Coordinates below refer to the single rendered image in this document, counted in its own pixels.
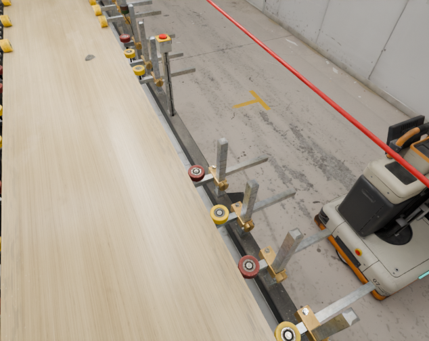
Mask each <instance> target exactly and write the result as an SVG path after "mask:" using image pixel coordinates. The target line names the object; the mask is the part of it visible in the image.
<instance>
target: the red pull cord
mask: <svg viewBox="0 0 429 341"><path fill-rule="evenodd" d="M206 1H207V2H209V3H210V4H211V5H212V6H213V7H214V8H216V9H217V10H218V11H219V12H221V13H222V14H223V15H224V16H225V17H226V18H227V19H229V20H230V21H231V22H233V23H234V24H235V25H236V26H237V27H238V28H239V29H240V30H242V31H243V32H244V33H245V34H247V35H248V36H249V37H250V38H251V39H252V40H253V41H255V42H256V43H257V44H258V45H260V46H261V47H262V48H263V49H264V50H265V51H266V52H268V53H269V54H270V55H272V56H273V57H274V58H275V59H276V60H277V61H278V62H279V63H281V64H282V65H283V66H285V67H286V68H287V69H288V70H289V71H290V72H291V73H292V74H294V75H295V76H296V77H297V78H299V79H300V80H301V81H302V82H303V83H304V84H306V85H307V86H308V87H309V88H310V89H312V90H313V91H314V92H316V94H318V96H320V97H321V98H322V99H324V100H325V101H326V102H327V103H329V105H331V107H333V108H334V109H335V110H337V111H338V112H339V113H340V114H341V115H343V117H345V118H346V119H347V120H348V121H350V122H351V123H352V124H353V125H355V126H356V127H357V128H358V129H359V130H360V131H361V132H362V133H364V134H365V135H366V136H368V137H369V138H370V139H371V140H372V141H373V142H374V143H376V144H377V145H378V146H379V147H381V148H382V149H383V150H384V151H385V152H386V153H387V154H389V155H390V156H391V157H392V158H394V159H395V160H396V161H397V162H398V163H399V164H400V165H402V166H403V167H404V168H405V169H407V170H408V171H409V172H410V173H411V174H412V175H413V176H415V177H416V178H417V179H418V180H420V181H421V182H422V183H423V184H424V185H425V186H426V187H428V188H429V179H428V178H426V177H425V176H424V175H423V174H421V172H419V171H418V170H417V169H416V168H414V167H413V166H412V165H410V163H408V162H407V161H406V160H405V159H403V158H402V157H401V156H399V155H398V154H397V153H396V152H395V151H394V150H392V149H391V148H390V147H388V146H387V145H386V144H385V143H384V142H383V141H382V140H380V139H379V138H378V137H376V136H375V135H374V134H373V133H372V132H371V131H369V130H368V129H367V128H365V127H364V126H363V125H362V124H361V123H360V122H358V121H357V120H356V119H355V118H353V117H352V116H351V115H350V114H349V113H348V112H346V111H345V110H344V109H342V108H341V107H340V106H339V105H338V104H337V103H335V102H334V101H333V100H332V99H330V98H329V97H328V96H327V95H326V94H325V93H323V92H322V91H321V90H319V89H318V88H317V87H316V86H315V85H314V84H312V83H311V82H310V81H308V80H307V79H306V78H305V77H304V76H303V75H301V74H300V73H299V72H298V71H296V70H295V69H294V68H293V67H291V65H289V64H288V63H287V62H285V61H284V60H283V59H281V58H280V57H279V56H278V55H277V54H276V53H275V52H273V51H272V50H271V49H269V48H268V47H267V46H266V45H265V44H264V43H262V42H261V41H260V40H258V39H257V38H256V37H255V36H254V35H253V34H252V33H250V32H249V31H248V30H246V29H245V28H244V27H243V26H242V25H241V24H239V23H238V22H237V21H235V20H234V19H233V18H232V17H231V16H230V15H228V14H227V13H226V12H224V11H223V10H222V9H221V8H220V7H219V6H218V5H216V4H215V3H214V2H212V1H211V0H206Z"/></svg>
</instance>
